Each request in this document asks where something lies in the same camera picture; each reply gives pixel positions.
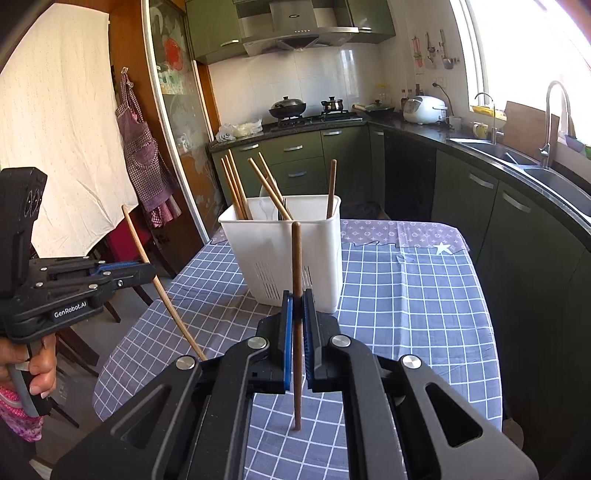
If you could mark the wooden cutting board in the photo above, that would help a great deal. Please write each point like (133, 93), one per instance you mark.
(526, 129)

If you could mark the window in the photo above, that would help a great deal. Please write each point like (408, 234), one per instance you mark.
(521, 46)

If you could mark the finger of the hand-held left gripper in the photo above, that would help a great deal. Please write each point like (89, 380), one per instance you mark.
(134, 277)
(64, 265)

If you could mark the hanging kitchen tool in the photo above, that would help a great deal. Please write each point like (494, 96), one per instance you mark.
(445, 53)
(431, 50)

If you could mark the steel sink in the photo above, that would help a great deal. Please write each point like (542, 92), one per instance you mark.
(489, 147)

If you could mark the black gas stove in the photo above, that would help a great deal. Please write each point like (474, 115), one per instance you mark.
(323, 119)

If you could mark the person's pink patterned clothing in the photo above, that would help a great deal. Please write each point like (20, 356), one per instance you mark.
(18, 410)

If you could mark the white hanging cloth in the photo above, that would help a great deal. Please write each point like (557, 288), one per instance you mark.
(69, 115)

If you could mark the steel range hood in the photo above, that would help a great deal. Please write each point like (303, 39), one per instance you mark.
(295, 32)

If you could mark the dark wooden chopstick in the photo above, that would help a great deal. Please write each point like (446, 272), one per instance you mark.
(331, 189)
(297, 258)

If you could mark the tall steel faucet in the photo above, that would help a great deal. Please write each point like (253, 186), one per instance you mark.
(548, 152)

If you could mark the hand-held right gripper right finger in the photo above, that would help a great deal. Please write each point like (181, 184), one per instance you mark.
(310, 341)

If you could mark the yellow green mug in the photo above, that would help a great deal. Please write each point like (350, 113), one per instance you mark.
(480, 131)

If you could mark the small steel faucet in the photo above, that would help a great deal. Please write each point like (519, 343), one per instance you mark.
(494, 129)

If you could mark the grey round stool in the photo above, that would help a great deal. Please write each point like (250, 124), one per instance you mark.
(512, 438)

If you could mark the green wall cabinets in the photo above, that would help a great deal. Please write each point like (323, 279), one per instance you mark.
(212, 27)

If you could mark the blue checked tablecloth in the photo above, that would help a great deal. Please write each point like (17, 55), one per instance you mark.
(392, 323)

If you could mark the wall outlet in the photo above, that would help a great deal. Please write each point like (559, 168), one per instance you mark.
(438, 85)

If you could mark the white spoon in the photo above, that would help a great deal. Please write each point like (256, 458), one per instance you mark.
(267, 207)

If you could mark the purple patterned cloth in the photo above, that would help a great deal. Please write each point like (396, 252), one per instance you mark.
(392, 230)

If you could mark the purple checked apron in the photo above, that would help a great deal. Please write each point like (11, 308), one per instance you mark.
(143, 152)

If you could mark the white plastic utensil holder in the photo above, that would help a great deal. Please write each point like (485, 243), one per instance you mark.
(268, 258)

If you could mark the white plastic bags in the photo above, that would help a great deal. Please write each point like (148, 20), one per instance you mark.
(240, 130)

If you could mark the dark red chair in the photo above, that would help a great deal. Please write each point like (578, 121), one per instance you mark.
(127, 244)

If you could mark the white rice cooker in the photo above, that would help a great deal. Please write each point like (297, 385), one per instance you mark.
(422, 110)

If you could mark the yellow cloth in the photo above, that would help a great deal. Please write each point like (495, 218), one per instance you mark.
(485, 110)

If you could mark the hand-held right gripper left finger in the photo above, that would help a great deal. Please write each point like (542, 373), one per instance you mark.
(287, 341)

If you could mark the light wooden chopstick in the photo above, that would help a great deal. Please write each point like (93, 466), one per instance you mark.
(270, 189)
(182, 323)
(270, 171)
(240, 184)
(233, 191)

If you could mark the dark wooden chair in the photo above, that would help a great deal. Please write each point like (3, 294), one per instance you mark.
(74, 350)

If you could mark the green base cabinets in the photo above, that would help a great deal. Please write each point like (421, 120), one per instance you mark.
(508, 240)

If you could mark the person's left hand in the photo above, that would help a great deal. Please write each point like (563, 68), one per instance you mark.
(44, 369)

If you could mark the glass sliding door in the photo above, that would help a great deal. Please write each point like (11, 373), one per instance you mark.
(184, 115)

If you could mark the black wok with lid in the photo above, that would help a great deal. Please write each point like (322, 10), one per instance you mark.
(287, 110)

